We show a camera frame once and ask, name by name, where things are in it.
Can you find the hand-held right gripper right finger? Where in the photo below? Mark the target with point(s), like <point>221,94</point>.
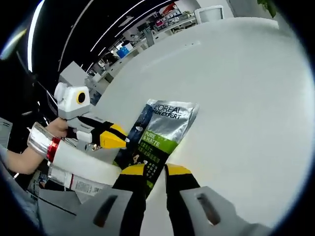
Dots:
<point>197,214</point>

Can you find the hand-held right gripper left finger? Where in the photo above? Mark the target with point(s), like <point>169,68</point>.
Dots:
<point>115,211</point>

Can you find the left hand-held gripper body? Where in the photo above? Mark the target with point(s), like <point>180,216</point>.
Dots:
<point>71,103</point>

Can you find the white skincare bottle red band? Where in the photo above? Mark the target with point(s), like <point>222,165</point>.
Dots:
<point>83,162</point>

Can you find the silver green skincare sachet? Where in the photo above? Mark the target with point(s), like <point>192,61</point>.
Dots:
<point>167,123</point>

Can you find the blue storage box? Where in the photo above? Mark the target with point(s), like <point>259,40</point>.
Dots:
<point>123,51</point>

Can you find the person's left hand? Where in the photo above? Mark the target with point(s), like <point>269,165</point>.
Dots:
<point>59,129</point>

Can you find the potted green plant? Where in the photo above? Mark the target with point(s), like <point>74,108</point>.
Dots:
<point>268,7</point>

